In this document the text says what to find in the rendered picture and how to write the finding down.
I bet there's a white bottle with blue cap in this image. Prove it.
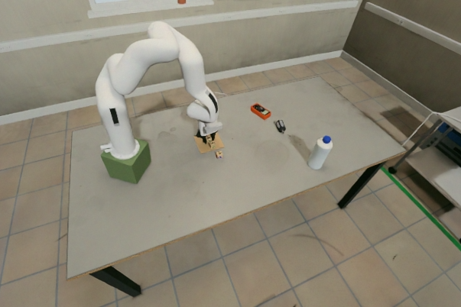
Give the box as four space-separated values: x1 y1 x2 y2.
307 136 333 170

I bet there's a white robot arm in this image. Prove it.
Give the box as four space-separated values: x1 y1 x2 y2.
96 21 222 160

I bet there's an orange pocket multimeter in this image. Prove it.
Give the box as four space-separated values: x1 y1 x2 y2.
251 103 271 120

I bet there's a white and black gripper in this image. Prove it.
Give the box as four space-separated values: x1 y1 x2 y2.
196 120 217 144

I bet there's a tan square mat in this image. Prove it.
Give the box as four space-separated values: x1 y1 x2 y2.
193 132 224 154

